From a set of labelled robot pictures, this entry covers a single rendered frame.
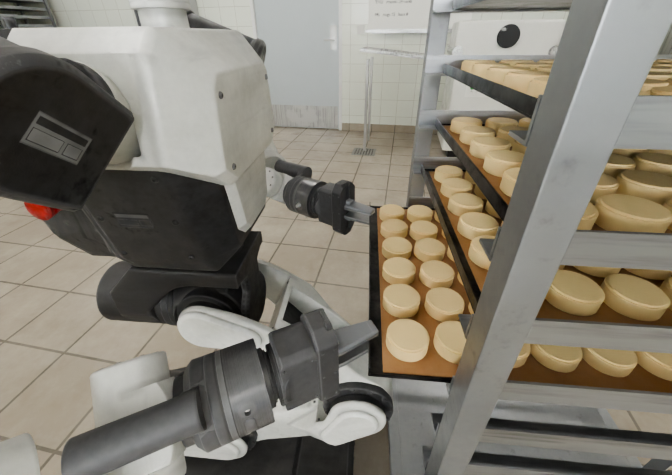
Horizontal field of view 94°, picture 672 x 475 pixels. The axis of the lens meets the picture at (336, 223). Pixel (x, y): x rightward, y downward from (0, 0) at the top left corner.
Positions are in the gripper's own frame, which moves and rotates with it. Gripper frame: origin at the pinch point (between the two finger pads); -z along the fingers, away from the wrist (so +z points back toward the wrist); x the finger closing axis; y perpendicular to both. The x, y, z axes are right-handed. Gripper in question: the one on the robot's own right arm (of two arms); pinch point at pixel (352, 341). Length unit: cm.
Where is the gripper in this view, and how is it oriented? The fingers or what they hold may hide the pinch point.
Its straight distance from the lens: 40.7
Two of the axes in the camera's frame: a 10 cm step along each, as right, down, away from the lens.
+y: -4.1, -4.6, 7.8
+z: -9.1, 2.3, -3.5
